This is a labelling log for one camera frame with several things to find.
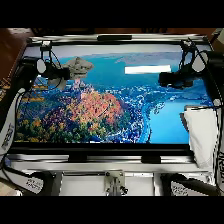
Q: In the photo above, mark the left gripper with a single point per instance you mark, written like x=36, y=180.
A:
x=78, y=66

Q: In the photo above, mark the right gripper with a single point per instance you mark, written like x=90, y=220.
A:
x=167, y=80

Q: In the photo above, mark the light grey garment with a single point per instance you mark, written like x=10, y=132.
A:
x=200, y=133

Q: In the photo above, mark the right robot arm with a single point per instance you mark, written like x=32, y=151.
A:
x=213, y=61

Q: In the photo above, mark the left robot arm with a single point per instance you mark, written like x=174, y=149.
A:
x=28, y=71

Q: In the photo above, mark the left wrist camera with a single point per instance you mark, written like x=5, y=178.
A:
x=46, y=45

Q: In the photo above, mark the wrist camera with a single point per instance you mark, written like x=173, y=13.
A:
x=46, y=45
x=185, y=45

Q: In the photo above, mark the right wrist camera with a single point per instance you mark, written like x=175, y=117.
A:
x=185, y=45

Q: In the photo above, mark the silver frame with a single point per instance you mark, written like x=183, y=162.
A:
x=100, y=166

